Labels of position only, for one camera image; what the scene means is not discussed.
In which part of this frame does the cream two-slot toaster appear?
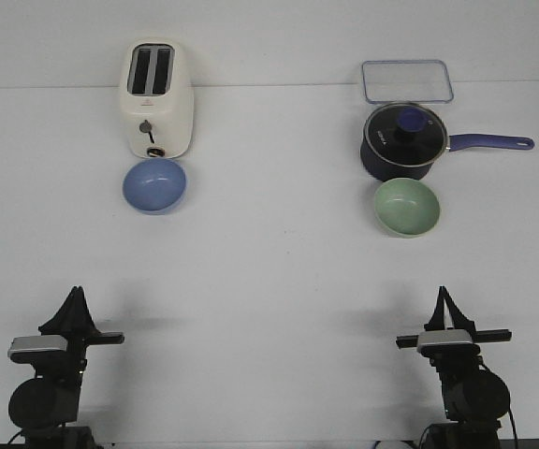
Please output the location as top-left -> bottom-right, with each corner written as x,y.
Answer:
119,37 -> 195,159

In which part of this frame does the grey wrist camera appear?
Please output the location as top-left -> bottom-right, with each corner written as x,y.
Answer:
7,335 -> 68,364
416,329 -> 477,357

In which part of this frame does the green bowl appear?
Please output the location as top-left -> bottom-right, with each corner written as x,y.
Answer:
373,178 -> 442,238

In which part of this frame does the blue bowl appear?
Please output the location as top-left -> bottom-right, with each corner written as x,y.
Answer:
122,158 -> 187,215

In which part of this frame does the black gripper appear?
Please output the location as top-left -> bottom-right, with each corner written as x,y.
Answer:
395,285 -> 512,373
37,286 -> 124,374

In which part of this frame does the dark blue saucepan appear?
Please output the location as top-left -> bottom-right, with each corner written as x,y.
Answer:
358,121 -> 535,183

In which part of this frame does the glass pot lid blue knob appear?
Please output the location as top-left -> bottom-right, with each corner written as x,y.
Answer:
364,103 -> 448,167

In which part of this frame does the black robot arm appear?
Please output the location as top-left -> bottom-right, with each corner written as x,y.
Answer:
396,286 -> 512,448
7,286 -> 124,448

